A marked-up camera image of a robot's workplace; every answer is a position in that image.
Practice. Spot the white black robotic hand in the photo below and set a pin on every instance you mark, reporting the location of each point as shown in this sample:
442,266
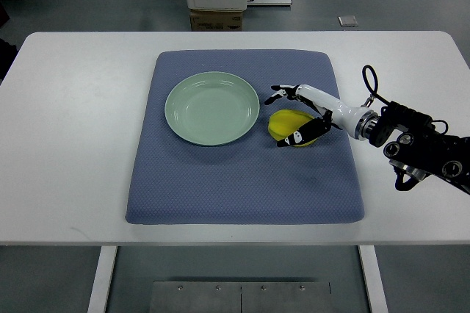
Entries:
330,113

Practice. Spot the yellow starfruit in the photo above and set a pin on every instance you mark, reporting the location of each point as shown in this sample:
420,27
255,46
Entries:
291,127

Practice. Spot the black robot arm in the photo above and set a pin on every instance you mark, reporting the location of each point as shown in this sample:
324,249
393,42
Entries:
415,149

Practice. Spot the grey floor plate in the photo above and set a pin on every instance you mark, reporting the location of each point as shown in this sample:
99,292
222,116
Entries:
347,21

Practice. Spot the light green plate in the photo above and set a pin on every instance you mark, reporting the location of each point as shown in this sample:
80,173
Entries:
212,108

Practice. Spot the cardboard box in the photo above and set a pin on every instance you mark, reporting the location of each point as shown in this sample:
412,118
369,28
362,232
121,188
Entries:
215,21

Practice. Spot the white right table leg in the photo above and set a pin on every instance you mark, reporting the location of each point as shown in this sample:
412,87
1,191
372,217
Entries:
372,278

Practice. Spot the white table leg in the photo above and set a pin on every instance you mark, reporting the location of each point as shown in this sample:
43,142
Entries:
372,278
103,279

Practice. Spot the blue textured mat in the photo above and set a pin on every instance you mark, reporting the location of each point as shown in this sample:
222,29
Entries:
251,180

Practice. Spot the white left table leg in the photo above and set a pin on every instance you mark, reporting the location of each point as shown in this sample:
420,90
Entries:
103,279

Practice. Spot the white floor rail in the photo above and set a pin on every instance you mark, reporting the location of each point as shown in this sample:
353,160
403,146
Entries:
269,3

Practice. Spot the metal base plate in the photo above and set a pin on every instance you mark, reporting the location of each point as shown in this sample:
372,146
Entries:
248,296

